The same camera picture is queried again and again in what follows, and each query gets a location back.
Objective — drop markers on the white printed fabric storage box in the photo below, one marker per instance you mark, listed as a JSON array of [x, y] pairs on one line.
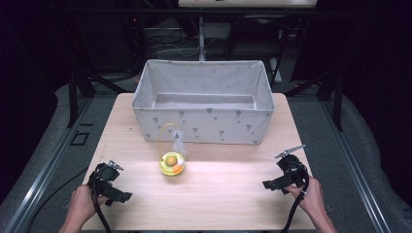
[[204, 124]]

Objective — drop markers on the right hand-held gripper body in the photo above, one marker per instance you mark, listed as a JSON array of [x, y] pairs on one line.
[[292, 166]]

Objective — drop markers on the aluminium floor rail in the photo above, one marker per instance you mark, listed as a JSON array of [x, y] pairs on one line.
[[356, 168], [45, 174]]

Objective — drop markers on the yellow cat toy with feather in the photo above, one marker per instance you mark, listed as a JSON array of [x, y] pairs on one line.
[[171, 164]]

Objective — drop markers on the person's right hand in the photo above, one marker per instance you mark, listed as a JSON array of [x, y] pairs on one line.
[[309, 199]]

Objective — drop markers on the person's left hand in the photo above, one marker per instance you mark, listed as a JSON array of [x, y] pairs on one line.
[[82, 204]]

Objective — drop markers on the black metal stand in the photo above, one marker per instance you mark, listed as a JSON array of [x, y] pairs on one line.
[[76, 97], [330, 93]]

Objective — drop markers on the black office chair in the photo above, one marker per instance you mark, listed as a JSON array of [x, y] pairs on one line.
[[256, 35]]

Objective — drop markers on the white metal pole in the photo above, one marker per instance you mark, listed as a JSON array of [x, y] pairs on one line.
[[201, 39]]

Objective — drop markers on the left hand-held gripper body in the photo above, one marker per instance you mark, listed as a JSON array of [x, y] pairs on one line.
[[105, 177]]

